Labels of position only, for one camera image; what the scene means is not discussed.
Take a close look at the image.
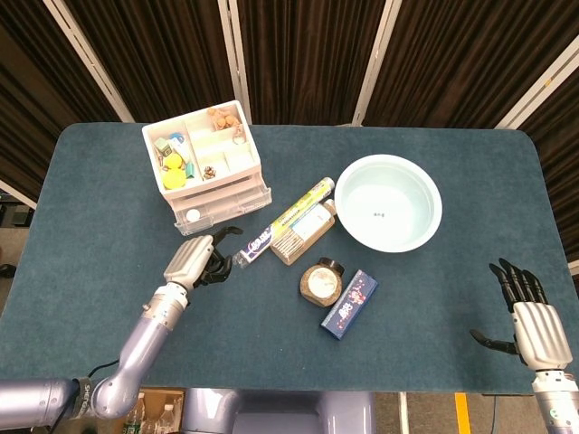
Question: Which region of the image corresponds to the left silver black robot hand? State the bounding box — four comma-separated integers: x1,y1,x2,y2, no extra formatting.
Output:
162,225,245,291

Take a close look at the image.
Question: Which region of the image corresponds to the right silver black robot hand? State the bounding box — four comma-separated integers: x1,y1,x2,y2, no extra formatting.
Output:
469,258,574,374

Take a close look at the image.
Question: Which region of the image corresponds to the clear drawer with white cap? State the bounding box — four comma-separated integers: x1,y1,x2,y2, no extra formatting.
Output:
173,183,273,237

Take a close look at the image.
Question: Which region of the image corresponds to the white plastic drawer organizer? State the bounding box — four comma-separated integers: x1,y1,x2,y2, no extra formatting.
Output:
141,99,273,237

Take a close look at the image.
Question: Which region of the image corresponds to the cardboard box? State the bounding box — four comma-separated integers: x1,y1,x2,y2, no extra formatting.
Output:
124,387,186,434

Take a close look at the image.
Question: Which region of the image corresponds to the yellow rubber duck toy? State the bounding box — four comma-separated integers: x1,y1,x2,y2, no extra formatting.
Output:
161,153,188,190

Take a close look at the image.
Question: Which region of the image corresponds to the plastic wrap roll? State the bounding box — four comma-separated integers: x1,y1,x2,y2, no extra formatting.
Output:
233,176,336,271

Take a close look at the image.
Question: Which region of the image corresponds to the blue white small packet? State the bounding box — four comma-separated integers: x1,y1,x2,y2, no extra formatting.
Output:
167,131,194,162

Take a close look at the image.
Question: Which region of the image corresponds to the clear bottle amber liquid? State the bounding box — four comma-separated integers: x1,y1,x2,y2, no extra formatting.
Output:
270,198,338,267

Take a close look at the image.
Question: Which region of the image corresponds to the round glass jar black lid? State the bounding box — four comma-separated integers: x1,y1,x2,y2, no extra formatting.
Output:
299,256,346,309

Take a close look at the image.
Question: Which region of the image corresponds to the brown teddy bear toy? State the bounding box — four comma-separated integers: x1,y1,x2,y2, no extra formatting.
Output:
206,107,240,131

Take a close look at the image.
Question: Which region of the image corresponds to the clear water bottle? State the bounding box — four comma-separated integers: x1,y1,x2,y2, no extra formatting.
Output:
156,403,177,434
128,392,149,433

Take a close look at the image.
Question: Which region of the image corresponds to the long dark blue carton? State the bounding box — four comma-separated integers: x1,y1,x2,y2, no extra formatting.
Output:
320,269,379,340

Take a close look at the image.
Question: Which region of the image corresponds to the lavender robot torso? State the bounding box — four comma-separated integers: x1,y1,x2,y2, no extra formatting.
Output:
180,387,376,434

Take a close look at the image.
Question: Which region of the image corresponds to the light blue plastic basin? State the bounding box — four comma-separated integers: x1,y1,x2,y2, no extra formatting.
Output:
334,154,443,253

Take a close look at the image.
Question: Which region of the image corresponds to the dark brown pleated curtain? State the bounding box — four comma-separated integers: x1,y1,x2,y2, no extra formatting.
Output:
58,0,245,124
0,0,124,203
237,0,390,126
364,0,579,130

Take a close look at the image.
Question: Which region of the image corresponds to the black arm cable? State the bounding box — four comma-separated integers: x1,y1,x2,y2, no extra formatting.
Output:
85,356,123,379

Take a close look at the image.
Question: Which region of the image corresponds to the white partition post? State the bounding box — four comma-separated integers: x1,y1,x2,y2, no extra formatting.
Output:
351,0,403,127
0,179,37,210
495,44,579,131
216,0,252,124
43,0,135,123

